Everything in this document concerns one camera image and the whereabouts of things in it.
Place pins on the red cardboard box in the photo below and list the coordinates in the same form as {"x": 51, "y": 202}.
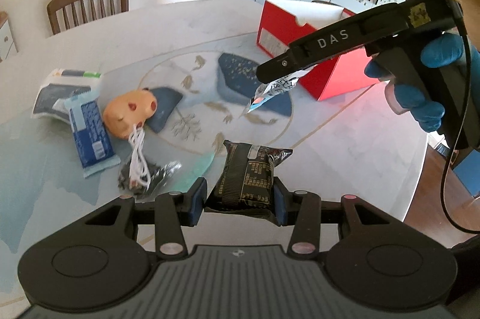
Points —
{"x": 319, "y": 35}

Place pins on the right blue gloved hand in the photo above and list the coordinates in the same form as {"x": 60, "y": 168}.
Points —
{"x": 447, "y": 49}

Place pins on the brown wooden chair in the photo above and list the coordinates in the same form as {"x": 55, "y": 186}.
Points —
{"x": 67, "y": 14}

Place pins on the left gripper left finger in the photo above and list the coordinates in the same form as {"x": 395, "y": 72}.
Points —
{"x": 173, "y": 210}

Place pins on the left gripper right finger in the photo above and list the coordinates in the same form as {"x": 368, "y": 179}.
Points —
{"x": 301, "y": 209}

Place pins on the clear silver snack pouch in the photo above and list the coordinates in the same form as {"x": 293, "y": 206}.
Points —
{"x": 265, "y": 92}

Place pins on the orange pig toy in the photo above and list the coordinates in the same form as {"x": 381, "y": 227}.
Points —
{"x": 128, "y": 111}

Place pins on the black snack packet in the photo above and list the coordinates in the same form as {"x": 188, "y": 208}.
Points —
{"x": 245, "y": 186}

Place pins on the white side cabinet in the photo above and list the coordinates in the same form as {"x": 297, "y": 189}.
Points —
{"x": 7, "y": 43}

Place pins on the small black foil packet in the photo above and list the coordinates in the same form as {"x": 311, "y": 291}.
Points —
{"x": 159, "y": 176}

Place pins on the blue snack bar packet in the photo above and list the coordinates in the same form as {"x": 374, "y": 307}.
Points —
{"x": 93, "y": 144}

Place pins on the white grey wipes pack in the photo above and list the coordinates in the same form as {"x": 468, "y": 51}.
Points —
{"x": 60, "y": 85}

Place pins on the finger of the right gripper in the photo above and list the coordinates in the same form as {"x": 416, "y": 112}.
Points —
{"x": 277, "y": 67}

